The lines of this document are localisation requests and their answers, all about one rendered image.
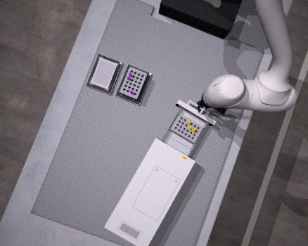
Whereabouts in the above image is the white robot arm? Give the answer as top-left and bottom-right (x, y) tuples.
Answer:
(203, 0), (298, 115)

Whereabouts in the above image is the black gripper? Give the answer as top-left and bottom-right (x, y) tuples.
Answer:
(196, 94), (211, 115)

